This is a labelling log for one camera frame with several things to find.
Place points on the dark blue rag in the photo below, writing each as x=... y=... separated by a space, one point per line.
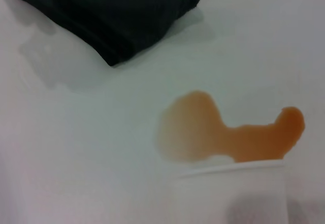
x=114 y=13

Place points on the orange liquid stain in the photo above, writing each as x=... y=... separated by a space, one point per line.
x=228 y=140

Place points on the white paper cup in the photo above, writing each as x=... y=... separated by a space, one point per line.
x=215 y=198

